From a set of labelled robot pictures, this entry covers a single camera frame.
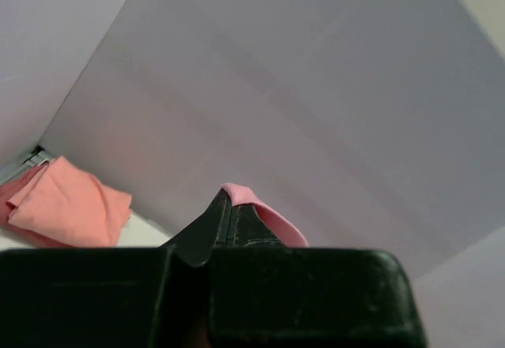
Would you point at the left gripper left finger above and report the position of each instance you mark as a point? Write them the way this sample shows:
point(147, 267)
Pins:
point(195, 242)

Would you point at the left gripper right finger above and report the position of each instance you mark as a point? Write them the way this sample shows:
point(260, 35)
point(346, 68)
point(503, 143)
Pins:
point(241, 226)

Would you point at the pink t shirt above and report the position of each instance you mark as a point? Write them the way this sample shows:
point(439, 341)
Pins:
point(284, 230)

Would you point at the folded salmon t shirt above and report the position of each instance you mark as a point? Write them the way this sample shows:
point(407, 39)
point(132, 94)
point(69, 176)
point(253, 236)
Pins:
point(58, 205)

